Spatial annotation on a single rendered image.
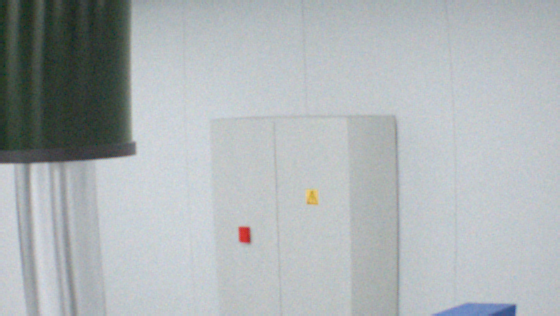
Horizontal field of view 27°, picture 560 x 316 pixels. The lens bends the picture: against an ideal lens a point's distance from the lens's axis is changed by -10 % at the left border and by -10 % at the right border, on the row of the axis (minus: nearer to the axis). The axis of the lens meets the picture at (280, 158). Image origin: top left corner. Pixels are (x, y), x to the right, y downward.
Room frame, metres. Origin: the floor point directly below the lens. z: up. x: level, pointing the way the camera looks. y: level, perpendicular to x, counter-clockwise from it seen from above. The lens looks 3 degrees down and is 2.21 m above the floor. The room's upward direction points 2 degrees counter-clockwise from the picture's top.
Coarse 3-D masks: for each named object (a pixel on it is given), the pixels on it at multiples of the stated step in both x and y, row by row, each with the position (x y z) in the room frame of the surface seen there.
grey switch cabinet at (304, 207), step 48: (240, 144) 7.80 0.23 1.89; (288, 144) 7.48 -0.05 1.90; (336, 144) 7.19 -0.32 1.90; (384, 144) 7.32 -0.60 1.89; (240, 192) 7.81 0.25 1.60; (288, 192) 7.49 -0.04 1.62; (336, 192) 7.20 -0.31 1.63; (384, 192) 7.32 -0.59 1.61; (240, 240) 7.78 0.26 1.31; (288, 240) 7.50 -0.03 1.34; (336, 240) 7.21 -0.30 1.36; (384, 240) 7.31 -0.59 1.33; (240, 288) 7.84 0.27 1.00; (288, 288) 7.51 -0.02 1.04; (336, 288) 7.21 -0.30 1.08; (384, 288) 7.31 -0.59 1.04
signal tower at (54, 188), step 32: (0, 160) 0.32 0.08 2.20; (32, 160) 0.32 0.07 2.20; (64, 160) 0.32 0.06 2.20; (32, 192) 0.33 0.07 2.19; (64, 192) 0.33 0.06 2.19; (32, 224) 0.33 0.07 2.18; (64, 224) 0.33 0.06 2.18; (96, 224) 0.34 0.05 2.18; (32, 256) 0.33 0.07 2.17; (64, 256) 0.33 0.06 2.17; (96, 256) 0.34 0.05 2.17; (32, 288) 0.33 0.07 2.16; (64, 288) 0.33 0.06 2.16; (96, 288) 0.34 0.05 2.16
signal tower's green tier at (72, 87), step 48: (0, 0) 0.32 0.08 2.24; (48, 0) 0.32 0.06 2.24; (96, 0) 0.32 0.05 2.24; (0, 48) 0.32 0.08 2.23; (48, 48) 0.32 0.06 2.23; (96, 48) 0.32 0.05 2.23; (0, 96) 0.32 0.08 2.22; (48, 96) 0.32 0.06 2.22; (96, 96) 0.32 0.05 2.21; (0, 144) 0.32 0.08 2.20; (48, 144) 0.32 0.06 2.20; (96, 144) 0.32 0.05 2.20
